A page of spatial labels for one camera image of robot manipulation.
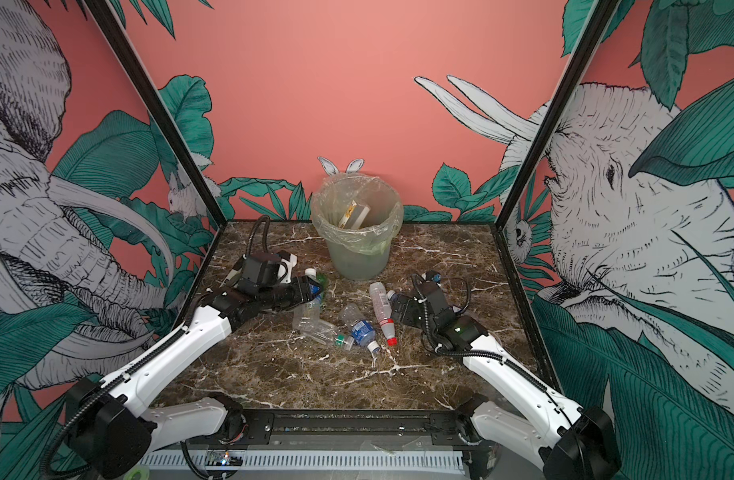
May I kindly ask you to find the white bottle red label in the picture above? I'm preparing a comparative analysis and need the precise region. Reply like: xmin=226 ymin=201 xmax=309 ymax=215
xmin=369 ymin=282 xmax=398 ymax=347

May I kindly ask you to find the blue label bottle white cap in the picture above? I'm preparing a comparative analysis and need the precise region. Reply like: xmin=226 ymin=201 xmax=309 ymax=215
xmin=339 ymin=303 xmax=380 ymax=358

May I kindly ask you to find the small blue label bottle front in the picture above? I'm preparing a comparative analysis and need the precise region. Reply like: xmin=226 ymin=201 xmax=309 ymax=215
xmin=292 ymin=297 xmax=321 ymax=332

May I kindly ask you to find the clear bottle green cap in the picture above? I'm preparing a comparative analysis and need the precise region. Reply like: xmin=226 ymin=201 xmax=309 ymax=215
xmin=296 ymin=318 xmax=354 ymax=351

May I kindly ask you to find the green soda bottle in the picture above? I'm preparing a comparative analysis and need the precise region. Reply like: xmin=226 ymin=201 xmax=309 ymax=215
xmin=316 ymin=272 xmax=329 ymax=302

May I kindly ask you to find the clear bottle green red label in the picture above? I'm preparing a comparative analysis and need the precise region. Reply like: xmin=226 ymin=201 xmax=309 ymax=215
xmin=337 ymin=200 xmax=370 ymax=230

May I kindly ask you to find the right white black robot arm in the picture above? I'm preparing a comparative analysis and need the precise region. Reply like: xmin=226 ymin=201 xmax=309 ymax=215
xmin=388 ymin=276 xmax=622 ymax=479

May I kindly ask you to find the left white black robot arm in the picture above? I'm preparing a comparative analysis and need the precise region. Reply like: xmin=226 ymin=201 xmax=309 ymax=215
xmin=39 ymin=241 xmax=322 ymax=479

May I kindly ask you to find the grey mesh waste bin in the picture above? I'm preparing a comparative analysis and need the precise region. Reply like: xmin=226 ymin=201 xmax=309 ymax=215
xmin=311 ymin=173 xmax=404 ymax=282

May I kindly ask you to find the clear plastic bin liner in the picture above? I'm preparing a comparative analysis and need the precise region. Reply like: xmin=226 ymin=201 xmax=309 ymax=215
xmin=310 ymin=173 xmax=404 ymax=255

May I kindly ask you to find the grey stapler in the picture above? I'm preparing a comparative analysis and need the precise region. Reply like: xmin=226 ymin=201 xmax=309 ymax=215
xmin=221 ymin=264 xmax=242 ymax=287

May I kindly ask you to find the green tape roll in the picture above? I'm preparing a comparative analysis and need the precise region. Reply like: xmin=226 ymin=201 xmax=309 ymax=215
xmin=123 ymin=465 xmax=150 ymax=480

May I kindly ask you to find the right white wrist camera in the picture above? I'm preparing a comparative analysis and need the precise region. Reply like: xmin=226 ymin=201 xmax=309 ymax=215
xmin=421 ymin=270 xmax=442 ymax=285

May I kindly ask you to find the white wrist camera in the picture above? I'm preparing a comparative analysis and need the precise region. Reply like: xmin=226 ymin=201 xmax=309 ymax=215
xmin=421 ymin=270 xmax=442 ymax=285
xmin=277 ymin=251 xmax=298 ymax=284

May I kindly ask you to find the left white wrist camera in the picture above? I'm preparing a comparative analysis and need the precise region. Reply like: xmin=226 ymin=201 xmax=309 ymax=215
xmin=277 ymin=251 xmax=298 ymax=284

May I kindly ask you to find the black front rail frame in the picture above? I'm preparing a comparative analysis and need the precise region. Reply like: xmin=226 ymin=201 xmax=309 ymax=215
xmin=156 ymin=409 xmax=494 ymax=480

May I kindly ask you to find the white slotted cable duct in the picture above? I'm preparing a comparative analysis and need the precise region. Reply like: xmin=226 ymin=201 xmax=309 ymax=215
xmin=138 ymin=449 xmax=466 ymax=473

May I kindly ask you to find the left black frame post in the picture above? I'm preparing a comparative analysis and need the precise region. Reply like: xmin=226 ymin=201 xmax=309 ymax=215
xmin=83 ymin=0 xmax=228 ymax=229

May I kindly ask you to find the black frame post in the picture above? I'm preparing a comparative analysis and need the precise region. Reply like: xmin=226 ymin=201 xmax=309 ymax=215
xmin=83 ymin=0 xmax=228 ymax=229
xmin=495 ymin=0 xmax=619 ymax=233

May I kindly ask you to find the right black frame post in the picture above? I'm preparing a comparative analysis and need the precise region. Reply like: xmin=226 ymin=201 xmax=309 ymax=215
xmin=495 ymin=0 xmax=619 ymax=233

